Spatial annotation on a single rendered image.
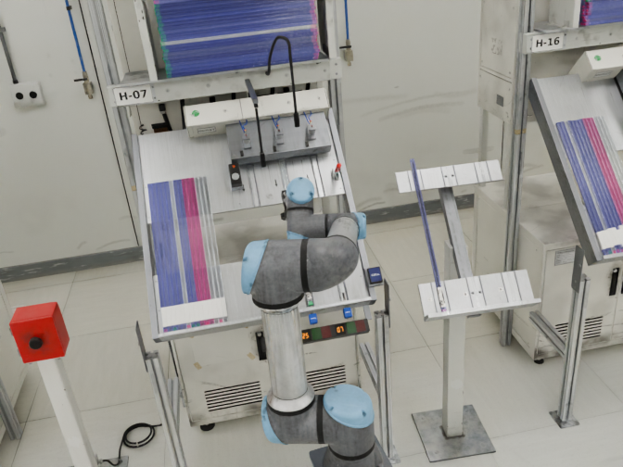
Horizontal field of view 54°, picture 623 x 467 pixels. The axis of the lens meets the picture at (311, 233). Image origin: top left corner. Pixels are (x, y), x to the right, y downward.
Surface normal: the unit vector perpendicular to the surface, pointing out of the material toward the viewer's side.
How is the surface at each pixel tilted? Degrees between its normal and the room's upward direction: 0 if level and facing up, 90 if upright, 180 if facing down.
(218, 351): 90
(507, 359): 0
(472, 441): 0
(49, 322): 90
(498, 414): 0
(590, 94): 45
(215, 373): 90
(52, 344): 90
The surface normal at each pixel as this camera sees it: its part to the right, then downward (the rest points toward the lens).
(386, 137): 0.18, 0.43
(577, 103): 0.07, -0.33
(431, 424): -0.09, -0.89
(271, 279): -0.11, 0.33
